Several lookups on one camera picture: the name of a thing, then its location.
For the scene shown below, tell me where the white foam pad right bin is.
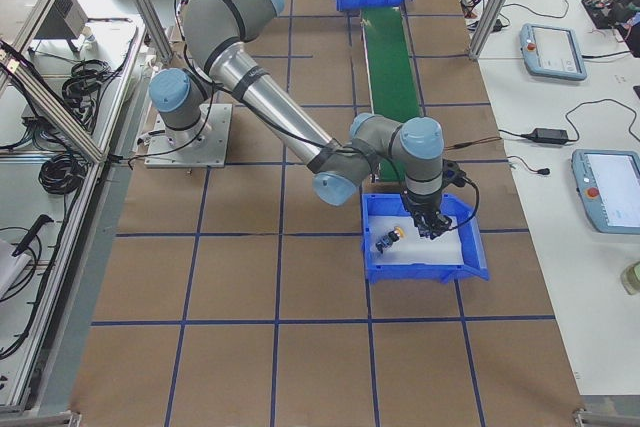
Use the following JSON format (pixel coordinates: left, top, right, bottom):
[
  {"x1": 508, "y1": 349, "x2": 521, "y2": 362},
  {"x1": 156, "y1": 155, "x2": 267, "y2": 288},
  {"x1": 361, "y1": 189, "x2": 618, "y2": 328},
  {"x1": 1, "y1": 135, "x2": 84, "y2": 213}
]
[{"x1": 364, "y1": 216, "x2": 463, "y2": 265}]

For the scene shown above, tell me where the black power adapter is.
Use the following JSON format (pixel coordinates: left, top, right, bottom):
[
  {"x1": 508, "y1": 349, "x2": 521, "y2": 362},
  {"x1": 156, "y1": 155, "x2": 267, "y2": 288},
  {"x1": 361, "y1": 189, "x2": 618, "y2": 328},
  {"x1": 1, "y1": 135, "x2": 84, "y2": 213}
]
[{"x1": 531, "y1": 128, "x2": 570, "y2": 145}]

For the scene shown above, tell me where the teach pendant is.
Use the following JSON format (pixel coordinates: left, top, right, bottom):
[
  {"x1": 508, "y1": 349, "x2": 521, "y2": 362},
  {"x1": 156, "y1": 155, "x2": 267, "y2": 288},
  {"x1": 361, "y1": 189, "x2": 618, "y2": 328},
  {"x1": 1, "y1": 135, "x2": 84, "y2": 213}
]
[
  {"x1": 571, "y1": 149, "x2": 639, "y2": 235},
  {"x1": 519, "y1": 23, "x2": 587, "y2": 81}
]

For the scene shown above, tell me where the green conveyor belt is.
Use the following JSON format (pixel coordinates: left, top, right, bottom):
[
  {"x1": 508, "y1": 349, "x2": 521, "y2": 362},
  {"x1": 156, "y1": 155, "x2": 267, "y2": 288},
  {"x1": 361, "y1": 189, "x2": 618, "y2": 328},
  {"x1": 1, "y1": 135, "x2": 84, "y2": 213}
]
[{"x1": 359, "y1": 6, "x2": 426, "y2": 183}]

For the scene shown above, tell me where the yellow push button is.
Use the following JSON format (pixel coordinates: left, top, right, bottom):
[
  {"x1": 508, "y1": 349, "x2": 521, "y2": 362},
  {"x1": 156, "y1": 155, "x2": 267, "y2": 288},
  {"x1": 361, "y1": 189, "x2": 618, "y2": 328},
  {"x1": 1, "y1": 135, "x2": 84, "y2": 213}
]
[{"x1": 375, "y1": 226, "x2": 405, "y2": 254}]

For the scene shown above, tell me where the red black wire pair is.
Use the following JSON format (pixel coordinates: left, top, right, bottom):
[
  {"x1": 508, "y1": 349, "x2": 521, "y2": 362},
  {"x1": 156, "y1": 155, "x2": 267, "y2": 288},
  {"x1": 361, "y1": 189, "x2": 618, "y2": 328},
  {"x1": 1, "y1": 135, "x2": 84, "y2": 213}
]
[{"x1": 444, "y1": 136, "x2": 502, "y2": 151}]

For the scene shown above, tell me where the grey control box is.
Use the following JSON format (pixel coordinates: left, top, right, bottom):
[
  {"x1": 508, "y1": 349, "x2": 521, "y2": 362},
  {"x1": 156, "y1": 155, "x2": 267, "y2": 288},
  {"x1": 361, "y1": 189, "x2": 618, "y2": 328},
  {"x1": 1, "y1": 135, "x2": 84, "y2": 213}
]
[{"x1": 34, "y1": 0, "x2": 88, "y2": 40}]

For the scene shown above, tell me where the lower teach pendant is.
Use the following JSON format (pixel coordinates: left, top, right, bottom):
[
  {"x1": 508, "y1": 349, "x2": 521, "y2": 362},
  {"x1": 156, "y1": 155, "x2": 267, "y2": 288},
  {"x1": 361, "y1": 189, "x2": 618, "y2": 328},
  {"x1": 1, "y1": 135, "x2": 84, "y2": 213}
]
[{"x1": 571, "y1": 149, "x2": 639, "y2": 235}]

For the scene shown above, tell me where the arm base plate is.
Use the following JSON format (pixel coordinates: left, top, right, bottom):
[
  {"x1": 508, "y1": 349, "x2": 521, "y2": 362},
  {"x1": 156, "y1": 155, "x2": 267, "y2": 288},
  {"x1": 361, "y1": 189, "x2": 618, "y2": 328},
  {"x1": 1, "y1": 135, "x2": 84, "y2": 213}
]
[{"x1": 144, "y1": 103, "x2": 233, "y2": 169}]

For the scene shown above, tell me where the blue bin right side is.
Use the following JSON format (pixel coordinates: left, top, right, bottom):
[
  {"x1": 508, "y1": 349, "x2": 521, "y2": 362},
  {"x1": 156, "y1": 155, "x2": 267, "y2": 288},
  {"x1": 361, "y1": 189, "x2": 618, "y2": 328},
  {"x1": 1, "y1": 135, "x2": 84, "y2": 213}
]
[{"x1": 362, "y1": 194, "x2": 490, "y2": 283}]

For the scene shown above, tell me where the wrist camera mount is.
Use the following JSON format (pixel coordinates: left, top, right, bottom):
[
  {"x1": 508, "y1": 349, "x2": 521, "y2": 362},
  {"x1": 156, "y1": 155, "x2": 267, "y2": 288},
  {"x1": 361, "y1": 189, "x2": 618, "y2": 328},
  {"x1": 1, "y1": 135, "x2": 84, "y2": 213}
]
[{"x1": 442, "y1": 159, "x2": 467, "y2": 188}]

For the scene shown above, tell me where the upper teach pendant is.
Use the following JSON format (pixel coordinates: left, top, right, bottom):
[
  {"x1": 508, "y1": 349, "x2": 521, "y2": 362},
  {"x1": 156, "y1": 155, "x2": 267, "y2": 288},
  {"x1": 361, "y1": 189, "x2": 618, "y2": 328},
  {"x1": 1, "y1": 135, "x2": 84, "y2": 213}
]
[{"x1": 519, "y1": 23, "x2": 587, "y2": 81}]

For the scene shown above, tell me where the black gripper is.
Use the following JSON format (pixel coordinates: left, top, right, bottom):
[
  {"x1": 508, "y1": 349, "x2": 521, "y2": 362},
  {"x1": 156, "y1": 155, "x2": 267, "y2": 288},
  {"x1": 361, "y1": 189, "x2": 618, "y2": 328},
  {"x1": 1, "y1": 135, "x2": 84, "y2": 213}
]
[{"x1": 402, "y1": 192, "x2": 452, "y2": 240}]

